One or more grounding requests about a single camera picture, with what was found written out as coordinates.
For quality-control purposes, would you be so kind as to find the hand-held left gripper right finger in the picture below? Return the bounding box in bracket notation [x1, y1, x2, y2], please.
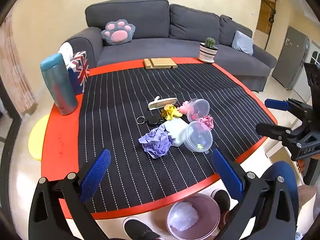
[212, 148, 299, 240]

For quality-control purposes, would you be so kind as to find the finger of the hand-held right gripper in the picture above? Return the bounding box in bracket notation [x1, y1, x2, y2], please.
[255, 122, 304, 147]
[264, 97, 313, 120]

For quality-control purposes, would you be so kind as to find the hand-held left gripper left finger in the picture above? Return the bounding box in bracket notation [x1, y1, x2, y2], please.
[28, 149, 112, 240]

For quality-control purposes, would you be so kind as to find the pink bin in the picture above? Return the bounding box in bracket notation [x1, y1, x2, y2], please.
[166, 193, 222, 240]

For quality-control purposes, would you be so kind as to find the clear plastic container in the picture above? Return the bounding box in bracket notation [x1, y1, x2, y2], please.
[184, 121, 213, 155]
[186, 98, 210, 122]

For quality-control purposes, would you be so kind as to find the pink scrunchie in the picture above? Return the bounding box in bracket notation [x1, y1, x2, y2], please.
[199, 115, 215, 130]

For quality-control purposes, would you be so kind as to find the pale mint plastic box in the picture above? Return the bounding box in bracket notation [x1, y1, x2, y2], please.
[164, 118, 189, 147]

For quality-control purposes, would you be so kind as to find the purple paper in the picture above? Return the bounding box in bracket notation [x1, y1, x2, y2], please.
[139, 126, 177, 159]

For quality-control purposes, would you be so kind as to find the black retractable key reel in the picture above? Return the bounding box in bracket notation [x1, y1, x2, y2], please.
[137, 115, 164, 125]

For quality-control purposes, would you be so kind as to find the pink plush keychain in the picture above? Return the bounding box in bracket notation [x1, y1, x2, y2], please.
[178, 101, 190, 114]

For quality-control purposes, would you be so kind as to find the yellow rubber toy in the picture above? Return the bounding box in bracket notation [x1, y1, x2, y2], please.
[165, 105, 183, 120]

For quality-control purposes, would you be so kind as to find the white shoehorn-like tool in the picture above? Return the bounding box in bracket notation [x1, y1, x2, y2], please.
[148, 96, 177, 111]

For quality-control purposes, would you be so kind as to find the person's black shoe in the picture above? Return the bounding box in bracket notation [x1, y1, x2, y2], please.
[124, 219, 162, 240]
[215, 189, 230, 215]

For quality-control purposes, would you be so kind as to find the person's leg in jeans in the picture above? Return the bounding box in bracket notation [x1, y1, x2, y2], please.
[259, 161, 299, 195]

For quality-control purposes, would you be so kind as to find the grey refrigerator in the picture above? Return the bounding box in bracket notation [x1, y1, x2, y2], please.
[272, 26, 310, 90]

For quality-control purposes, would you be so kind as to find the clear plastic bag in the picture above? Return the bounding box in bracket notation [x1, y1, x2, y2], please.
[169, 202, 200, 232]

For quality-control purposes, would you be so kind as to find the white door with window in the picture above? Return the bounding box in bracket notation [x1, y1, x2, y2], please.
[304, 44, 320, 65]

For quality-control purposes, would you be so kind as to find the yellow round stool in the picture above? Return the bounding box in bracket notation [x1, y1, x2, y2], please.
[28, 114, 50, 160]

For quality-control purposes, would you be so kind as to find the light blue cushion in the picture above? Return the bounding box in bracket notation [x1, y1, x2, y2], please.
[232, 31, 254, 55]

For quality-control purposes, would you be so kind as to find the cactus in striped pot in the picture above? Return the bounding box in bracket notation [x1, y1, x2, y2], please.
[198, 37, 218, 63]

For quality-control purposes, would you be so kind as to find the wooden doorway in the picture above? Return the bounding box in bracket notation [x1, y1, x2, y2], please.
[256, 0, 278, 49]

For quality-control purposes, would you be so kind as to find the teal thermos bottle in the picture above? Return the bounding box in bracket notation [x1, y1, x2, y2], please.
[40, 53, 78, 116]

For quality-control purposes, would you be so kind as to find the flag print tissue box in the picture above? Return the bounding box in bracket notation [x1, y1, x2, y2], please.
[67, 51, 90, 95]

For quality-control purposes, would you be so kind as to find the wooden phone stand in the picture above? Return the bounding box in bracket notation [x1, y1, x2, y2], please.
[143, 58, 178, 69]

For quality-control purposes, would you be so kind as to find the white tissue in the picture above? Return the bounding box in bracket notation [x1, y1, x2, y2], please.
[59, 42, 74, 64]

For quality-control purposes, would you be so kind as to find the dark grey sofa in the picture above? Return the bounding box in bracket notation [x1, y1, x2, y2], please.
[59, 0, 278, 92]

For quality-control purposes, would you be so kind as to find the pink patterned curtain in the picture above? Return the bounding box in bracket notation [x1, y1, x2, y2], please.
[0, 12, 38, 115]

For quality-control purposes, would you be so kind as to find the grey pink paw cushion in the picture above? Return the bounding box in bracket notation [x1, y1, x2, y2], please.
[101, 19, 136, 46]

